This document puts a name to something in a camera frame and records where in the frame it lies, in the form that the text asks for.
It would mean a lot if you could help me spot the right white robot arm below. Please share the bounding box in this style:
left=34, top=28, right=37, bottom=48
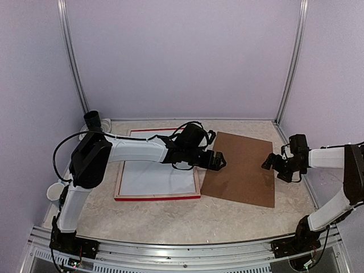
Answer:
left=261, top=134, right=363, bottom=258

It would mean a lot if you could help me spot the black cup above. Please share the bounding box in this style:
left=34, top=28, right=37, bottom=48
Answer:
left=84, top=110, right=102, bottom=132

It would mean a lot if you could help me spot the red wooden picture frame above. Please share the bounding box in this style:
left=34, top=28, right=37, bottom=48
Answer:
left=108, top=129, right=201, bottom=201

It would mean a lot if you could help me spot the white round plate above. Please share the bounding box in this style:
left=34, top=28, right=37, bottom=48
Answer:
left=80, top=118, right=111, bottom=133

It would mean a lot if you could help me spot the left aluminium corner post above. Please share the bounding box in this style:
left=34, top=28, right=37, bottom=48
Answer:
left=57, top=0, right=89, bottom=114

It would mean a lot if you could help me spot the right aluminium corner post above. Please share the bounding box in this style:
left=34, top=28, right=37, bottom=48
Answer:
left=275, top=0, right=309, bottom=126

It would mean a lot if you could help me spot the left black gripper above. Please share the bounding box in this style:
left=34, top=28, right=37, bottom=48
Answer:
left=184, top=147, right=227, bottom=172

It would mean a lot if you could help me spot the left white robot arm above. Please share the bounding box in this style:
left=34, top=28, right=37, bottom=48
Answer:
left=49, top=121, right=226, bottom=259

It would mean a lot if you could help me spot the brown backing board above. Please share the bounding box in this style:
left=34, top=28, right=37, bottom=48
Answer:
left=201, top=132, right=275, bottom=208

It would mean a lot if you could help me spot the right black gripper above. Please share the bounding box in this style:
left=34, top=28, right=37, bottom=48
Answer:
left=262, top=152, right=305, bottom=183

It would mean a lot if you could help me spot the light blue paper cup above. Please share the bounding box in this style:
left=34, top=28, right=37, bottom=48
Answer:
left=46, top=183, right=65, bottom=204

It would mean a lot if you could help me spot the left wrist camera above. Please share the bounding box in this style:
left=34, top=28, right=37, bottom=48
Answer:
left=205, top=130, right=216, bottom=146

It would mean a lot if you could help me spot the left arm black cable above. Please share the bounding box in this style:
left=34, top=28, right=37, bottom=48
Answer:
left=49, top=121, right=205, bottom=273

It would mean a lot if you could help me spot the front aluminium rail base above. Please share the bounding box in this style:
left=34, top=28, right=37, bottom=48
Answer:
left=16, top=224, right=352, bottom=273

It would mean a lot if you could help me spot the aluminium corner post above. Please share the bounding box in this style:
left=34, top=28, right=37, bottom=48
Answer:
left=275, top=0, right=309, bottom=126
left=57, top=0, right=89, bottom=114

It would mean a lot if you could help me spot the cat photo print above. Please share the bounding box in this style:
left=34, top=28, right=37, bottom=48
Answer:
left=118, top=130, right=196, bottom=196

